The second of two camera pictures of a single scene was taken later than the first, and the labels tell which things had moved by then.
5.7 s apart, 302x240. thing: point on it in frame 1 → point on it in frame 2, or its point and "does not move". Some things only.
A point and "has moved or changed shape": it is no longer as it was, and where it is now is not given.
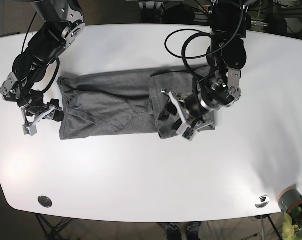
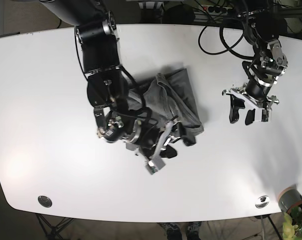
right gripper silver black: x=31 y=117 → x=150 y=141
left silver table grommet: x=45 y=201 does not move
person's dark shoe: x=173 y=231 does not move
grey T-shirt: x=123 y=104 has moved or changed shape
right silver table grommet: x=262 y=202 does not move
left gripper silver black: x=191 y=125 → x=262 y=107
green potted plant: x=297 y=223 does not move
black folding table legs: x=52 y=233 does not move
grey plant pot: x=290 y=198 does not move
